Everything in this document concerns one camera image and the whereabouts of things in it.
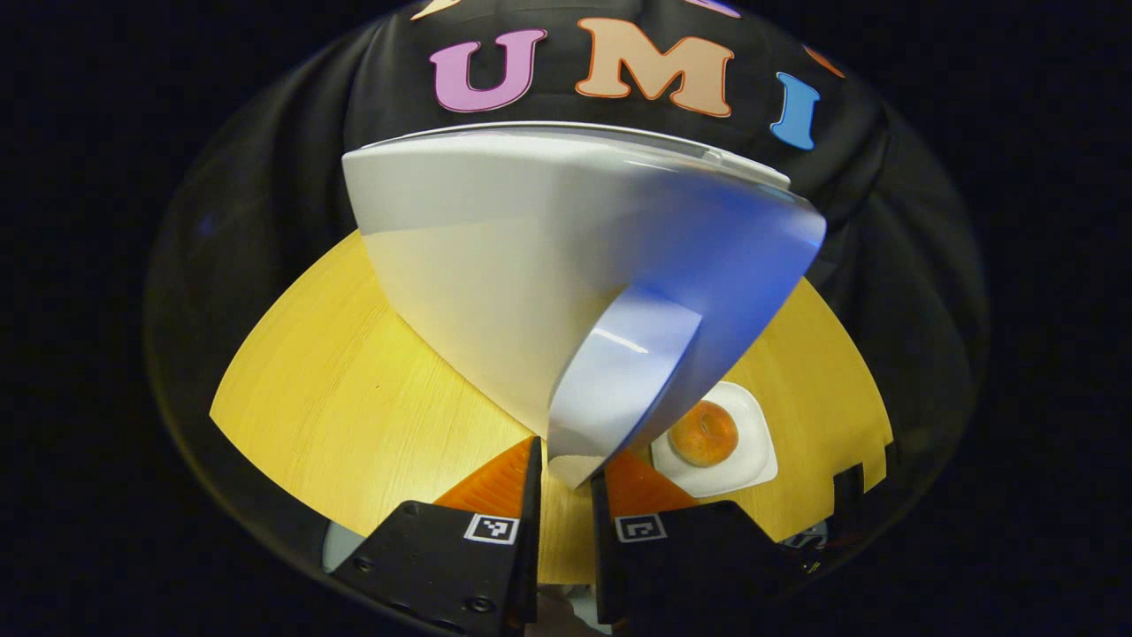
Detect brown doughnut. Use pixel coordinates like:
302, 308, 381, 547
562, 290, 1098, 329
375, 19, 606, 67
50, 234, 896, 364
668, 400, 739, 468

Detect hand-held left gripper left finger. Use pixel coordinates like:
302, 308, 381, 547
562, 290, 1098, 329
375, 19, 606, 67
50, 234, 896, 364
327, 435, 542, 637

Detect white microwave oven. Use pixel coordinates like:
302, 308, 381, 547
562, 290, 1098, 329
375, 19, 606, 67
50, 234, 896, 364
341, 121, 828, 490

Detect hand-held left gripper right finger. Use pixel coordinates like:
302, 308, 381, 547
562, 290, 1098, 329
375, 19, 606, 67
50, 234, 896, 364
590, 447, 828, 625

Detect white square plate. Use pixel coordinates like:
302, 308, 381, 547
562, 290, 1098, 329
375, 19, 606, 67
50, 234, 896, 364
650, 381, 779, 498

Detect black backdrop cloth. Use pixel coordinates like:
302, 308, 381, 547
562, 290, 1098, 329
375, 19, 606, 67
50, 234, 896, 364
146, 0, 989, 576

